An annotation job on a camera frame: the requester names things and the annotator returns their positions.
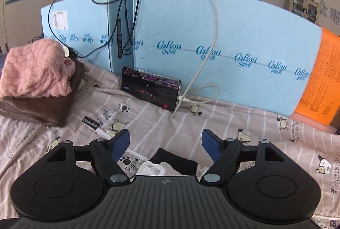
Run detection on black fabric label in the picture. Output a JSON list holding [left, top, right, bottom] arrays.
[[82, 116, 100, 128]]

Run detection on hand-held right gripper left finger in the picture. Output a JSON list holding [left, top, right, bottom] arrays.
[[44, 129, 131, 186]]

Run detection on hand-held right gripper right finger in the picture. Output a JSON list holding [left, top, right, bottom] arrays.
[[200, 129, 289, 186]]

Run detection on grey glass door cabinet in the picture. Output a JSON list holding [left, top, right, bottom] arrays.
[[285, 0, 323, 25]]

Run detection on black cloth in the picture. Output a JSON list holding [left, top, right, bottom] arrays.
[[149, 148, 199, 175]]

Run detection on orange box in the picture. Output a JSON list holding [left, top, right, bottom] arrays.
[[293, 27, 340, 127]]

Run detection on large light blue box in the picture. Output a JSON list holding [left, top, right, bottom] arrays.
[[133, 0, 323, 117]]

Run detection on smartphone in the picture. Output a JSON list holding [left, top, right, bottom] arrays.
[[121, 65, 182, 112]]

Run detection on pink knitted sweater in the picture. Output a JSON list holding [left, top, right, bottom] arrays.
[[0, 39, 76, 99]]

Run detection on black cable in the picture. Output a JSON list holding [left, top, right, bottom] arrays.
[[68, 0, 150, 59], [48, 0, 93, 42]]

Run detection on printed striped bed sheet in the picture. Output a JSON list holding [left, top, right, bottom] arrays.
[[0, 59, 340, 219]]

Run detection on brown leather garment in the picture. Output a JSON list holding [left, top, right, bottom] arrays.
[[0, 59, 85, 128]]

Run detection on light blue box with label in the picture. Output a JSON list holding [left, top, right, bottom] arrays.
[[41, 0, 136, 74]]

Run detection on white charging cable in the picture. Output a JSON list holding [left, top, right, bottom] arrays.
[[170, 0, 221, 120]]

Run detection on white T-shirt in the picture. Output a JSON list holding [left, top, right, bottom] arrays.
[[135, 161, 210, 176]]

